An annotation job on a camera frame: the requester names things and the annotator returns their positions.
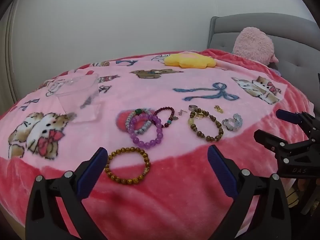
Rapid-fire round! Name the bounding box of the pale blue bead bracelet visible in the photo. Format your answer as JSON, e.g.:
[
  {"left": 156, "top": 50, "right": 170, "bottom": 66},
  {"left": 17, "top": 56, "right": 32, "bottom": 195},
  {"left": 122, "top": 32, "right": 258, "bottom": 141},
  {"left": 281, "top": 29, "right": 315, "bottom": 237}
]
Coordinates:
[{"left": 222, "top": 114, "right": 243, "bottom": 132}]

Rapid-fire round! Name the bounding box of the white speckled bead bracelet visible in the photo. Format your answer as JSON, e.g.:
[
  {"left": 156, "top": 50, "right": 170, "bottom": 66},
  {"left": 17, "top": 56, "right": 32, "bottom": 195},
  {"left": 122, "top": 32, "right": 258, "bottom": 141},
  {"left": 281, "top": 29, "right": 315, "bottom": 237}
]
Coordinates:
[{"left": 125, "top": 108, "right": 153, "bottom": 134}]

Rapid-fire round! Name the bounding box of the pink printed blanket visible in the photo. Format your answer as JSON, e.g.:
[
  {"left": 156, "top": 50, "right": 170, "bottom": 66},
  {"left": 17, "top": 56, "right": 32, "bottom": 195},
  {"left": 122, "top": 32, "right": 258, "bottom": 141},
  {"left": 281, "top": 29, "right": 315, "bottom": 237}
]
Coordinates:
[{"left": 0, "top": 49, "right": 315, "bottom": 240}]

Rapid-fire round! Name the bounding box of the grey upholstered headboard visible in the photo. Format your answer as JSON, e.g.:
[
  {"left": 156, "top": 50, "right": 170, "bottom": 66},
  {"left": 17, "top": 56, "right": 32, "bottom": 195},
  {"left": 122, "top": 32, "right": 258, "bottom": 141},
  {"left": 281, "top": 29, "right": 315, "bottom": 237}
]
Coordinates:
[{"left": 207, "top": 15, "right": 320, "bottom": 120}]

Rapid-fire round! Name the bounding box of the pink plush toy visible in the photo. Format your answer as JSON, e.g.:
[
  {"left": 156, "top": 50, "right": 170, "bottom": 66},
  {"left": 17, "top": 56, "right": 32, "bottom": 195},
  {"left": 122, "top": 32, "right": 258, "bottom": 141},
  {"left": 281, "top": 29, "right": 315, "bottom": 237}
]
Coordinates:
[{"left": 231, "top": 27, "right": 279, "bottom": 67}]

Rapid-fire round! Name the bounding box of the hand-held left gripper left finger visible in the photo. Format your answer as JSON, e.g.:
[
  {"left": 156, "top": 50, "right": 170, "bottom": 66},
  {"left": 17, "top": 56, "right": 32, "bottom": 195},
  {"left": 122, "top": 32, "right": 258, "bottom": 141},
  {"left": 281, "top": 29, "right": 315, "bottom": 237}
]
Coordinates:
[{"left": 25, "top": 147, "right": 108, "bottom": 240}]

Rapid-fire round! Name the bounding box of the clear plastic container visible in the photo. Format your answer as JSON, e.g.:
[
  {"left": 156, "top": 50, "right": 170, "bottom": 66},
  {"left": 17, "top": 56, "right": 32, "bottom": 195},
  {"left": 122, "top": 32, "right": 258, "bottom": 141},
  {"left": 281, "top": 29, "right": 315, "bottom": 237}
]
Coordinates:
[{"left": 50, "top": 74, "right": 103, "bottom": 123}]

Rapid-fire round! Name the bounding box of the brown and yellow bead bracelet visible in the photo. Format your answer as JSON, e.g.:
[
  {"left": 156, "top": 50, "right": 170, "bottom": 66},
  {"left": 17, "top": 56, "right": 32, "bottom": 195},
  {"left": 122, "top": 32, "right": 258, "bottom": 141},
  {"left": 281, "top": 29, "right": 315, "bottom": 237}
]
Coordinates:
[{"left": 188, "top": 108, "right": 224, "bottom": 142}]

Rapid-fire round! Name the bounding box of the tiger eye bead bracelet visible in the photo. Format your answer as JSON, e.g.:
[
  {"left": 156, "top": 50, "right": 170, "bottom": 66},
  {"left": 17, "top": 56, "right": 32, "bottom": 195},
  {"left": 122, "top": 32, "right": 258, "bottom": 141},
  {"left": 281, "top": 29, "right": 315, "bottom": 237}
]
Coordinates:
[{"left": 104, "top": 147, "right": 151, "bottom": 185}]

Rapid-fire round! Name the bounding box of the yellow flower cushion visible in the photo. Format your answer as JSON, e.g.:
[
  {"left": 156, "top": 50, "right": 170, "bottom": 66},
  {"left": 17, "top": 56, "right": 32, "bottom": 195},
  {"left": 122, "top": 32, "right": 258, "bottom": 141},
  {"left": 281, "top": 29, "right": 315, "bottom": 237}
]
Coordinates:
[{"left": 164, "top": 52, "right": 217, "bottom": 68}]

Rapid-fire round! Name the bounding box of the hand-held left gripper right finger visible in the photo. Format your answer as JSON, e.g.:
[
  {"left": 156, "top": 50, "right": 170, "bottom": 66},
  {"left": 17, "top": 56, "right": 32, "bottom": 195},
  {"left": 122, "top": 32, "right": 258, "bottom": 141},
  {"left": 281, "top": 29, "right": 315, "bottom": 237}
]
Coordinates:
[{"left": 207, "top": 144, "right": 292, "bottom": 240}]

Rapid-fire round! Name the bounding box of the purple bead bracelet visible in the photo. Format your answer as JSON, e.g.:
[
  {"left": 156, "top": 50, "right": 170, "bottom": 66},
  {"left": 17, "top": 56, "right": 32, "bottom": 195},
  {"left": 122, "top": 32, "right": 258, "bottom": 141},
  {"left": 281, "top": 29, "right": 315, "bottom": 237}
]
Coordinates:
[{"left": 127, "top": 113, "right": 164, "bottom": 149}]

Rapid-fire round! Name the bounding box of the dark red bead bracelet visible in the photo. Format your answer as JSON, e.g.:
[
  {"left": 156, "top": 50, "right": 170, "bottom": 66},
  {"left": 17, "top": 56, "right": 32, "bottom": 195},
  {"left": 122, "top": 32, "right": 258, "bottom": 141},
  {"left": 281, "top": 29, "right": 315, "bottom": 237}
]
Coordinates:
[{"left": 153, "top": 107, "right": 178, "bottom": 128}]

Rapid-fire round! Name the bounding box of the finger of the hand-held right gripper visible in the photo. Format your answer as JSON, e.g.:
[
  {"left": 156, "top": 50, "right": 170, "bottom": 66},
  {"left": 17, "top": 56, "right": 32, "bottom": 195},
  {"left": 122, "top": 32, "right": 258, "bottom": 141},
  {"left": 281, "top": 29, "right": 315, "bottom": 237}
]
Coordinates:
[
  {"left": 254, "top": 129, "right": 320, "bottom": 159},
  {"left": 276, "top": 109, "right": 320, "bottom": 140}
]

